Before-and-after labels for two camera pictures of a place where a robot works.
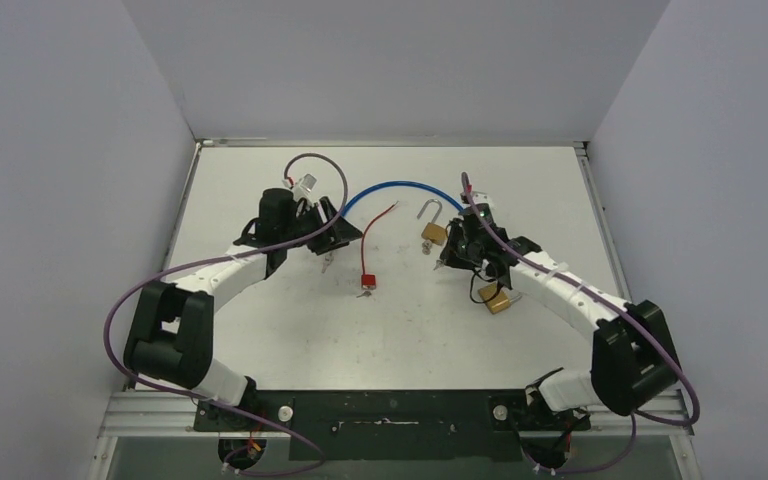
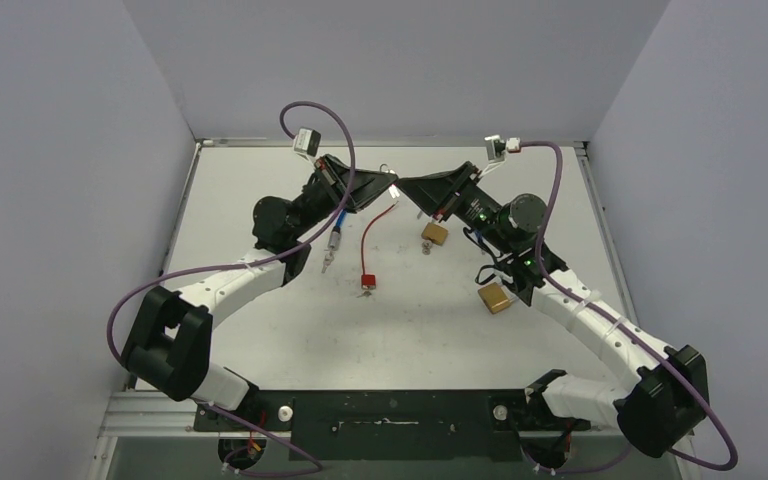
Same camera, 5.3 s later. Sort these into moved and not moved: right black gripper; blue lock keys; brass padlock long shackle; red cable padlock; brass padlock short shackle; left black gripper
Moved: right black gripper; left black gripper
Not moved: red cable padlock; blue lock keys; brass padlock long shackle; brass padlock short shackle
